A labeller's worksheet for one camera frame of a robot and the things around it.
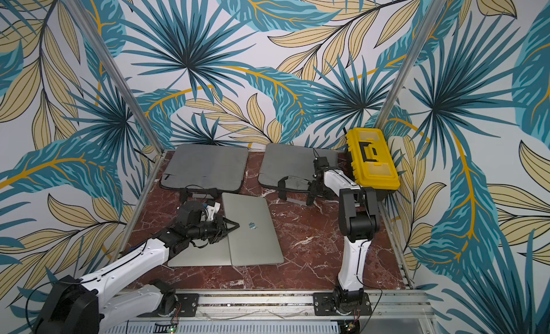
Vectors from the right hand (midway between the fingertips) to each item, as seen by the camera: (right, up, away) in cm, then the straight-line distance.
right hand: (321, 193), depth 101 cm
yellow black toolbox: (+21, +15, -6) cm, 27 cm away
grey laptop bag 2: (-15, +13, +8) cm, 21 cm away
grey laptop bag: (-50, +13, +11) cm, 53 cm away
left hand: (-35, -11, -24) cm, 44 cm away
